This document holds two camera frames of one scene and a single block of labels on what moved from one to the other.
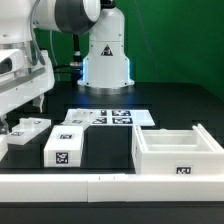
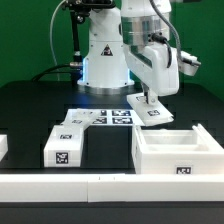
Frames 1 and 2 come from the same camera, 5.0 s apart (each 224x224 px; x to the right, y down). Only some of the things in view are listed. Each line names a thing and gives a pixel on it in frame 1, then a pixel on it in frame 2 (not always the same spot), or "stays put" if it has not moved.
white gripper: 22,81 → 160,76
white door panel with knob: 27,130 → 149,114
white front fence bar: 111,187 stays put
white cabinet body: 174,151 stays put
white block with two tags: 64,146 stays put
